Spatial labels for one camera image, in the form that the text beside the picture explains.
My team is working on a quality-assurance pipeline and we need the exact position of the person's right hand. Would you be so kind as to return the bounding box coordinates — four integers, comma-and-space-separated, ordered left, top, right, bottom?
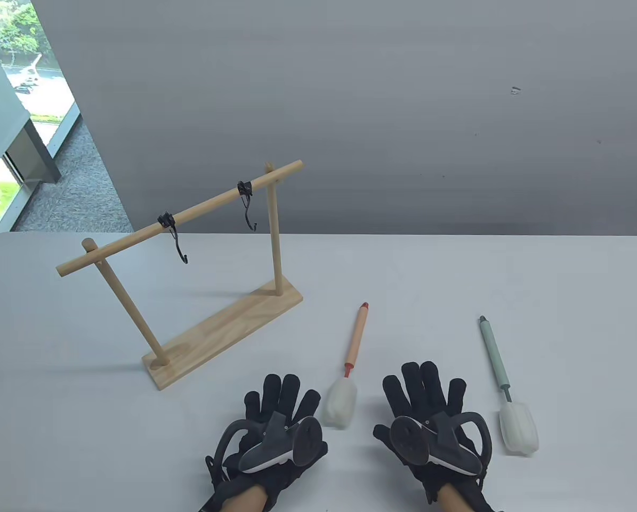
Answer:
373, 361, 493, 502

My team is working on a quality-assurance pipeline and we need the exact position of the black white right hand controller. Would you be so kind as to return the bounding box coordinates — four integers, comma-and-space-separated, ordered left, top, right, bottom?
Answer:
390, 411, 493, 475

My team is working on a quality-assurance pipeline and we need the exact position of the glass window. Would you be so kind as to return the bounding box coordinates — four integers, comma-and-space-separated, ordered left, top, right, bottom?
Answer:
0, 0, 80, 257

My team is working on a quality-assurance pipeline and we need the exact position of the wooden hanging rack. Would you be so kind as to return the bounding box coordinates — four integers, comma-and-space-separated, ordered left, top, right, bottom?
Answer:
56, 159, 304, 391

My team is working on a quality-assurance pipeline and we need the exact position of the person's right forearm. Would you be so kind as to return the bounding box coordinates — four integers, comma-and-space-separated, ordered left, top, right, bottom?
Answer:
422, 483, 495, 512

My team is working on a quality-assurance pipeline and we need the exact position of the green handle cup brush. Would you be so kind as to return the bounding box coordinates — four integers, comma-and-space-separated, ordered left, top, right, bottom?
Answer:
478, 315, 541, 455

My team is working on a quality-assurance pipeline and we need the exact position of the black s-hook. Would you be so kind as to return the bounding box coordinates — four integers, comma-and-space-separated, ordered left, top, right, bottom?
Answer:
237, 181, 258, 231
157, 212, 189, 265

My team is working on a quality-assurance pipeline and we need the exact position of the black white hand controller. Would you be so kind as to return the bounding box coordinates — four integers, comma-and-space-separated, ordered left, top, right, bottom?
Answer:
213, 412, 325, 475
390, 411, 493, 475

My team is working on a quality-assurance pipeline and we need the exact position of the person's left forearm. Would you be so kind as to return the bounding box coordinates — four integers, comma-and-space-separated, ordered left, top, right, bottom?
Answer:
198, 483, 281, 512

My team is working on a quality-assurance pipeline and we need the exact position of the black white left hand controller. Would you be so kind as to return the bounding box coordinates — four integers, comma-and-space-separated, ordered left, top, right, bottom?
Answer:
213, 412, 325, 475

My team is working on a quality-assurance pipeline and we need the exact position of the orange handle cup brush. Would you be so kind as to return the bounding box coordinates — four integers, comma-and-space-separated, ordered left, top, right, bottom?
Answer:
321, 302, 370, 429

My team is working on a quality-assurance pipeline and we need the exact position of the person's left hand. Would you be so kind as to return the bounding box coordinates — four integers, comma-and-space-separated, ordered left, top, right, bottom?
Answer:
205, 373, 329, 502

